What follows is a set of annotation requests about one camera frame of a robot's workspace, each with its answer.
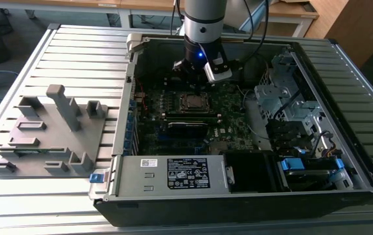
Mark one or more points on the hard disk in blue carrier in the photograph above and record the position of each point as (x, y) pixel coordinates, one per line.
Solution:
(292, 163)

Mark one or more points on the black PC case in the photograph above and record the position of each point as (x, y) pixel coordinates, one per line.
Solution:
(205, 210)

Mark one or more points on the expansion card black cooler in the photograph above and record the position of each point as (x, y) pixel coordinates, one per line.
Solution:
(185, 131)

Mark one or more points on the grey parts rack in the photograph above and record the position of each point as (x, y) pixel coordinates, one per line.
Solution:
(59, 137)

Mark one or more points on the CPU socket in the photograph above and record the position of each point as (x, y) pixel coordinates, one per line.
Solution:
(196, 111)

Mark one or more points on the black fan shroud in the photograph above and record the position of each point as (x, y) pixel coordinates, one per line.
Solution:
(248, 171)

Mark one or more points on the silver drive cage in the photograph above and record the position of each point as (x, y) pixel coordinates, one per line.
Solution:
(270, 98)

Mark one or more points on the black disk bay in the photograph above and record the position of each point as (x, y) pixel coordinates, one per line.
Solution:
(286, 132)

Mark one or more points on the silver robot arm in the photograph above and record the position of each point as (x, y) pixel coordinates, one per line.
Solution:
(204, 19)

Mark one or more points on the green RAM stick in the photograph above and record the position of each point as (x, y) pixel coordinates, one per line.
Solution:
(32, 151)

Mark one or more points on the green motherboard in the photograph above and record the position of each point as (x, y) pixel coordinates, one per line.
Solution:
(234, 127)

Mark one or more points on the silver CPU chip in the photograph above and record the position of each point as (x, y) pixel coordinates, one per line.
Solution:
(196, 102)

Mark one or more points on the wooden desk white frame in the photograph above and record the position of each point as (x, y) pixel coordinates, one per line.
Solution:
(290, 14)

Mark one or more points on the silver power supply unit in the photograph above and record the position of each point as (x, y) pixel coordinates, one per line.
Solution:
(133, 181)

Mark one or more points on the chipset heatsink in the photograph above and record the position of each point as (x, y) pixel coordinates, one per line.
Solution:
(218, 147)

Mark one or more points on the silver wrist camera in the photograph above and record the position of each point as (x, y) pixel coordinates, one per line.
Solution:
(220, 77)

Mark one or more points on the wooden cabinet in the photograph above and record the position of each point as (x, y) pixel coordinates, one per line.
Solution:
(362, 24)

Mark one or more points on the blue case latch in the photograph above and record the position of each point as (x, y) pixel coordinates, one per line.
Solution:
(96, 178)

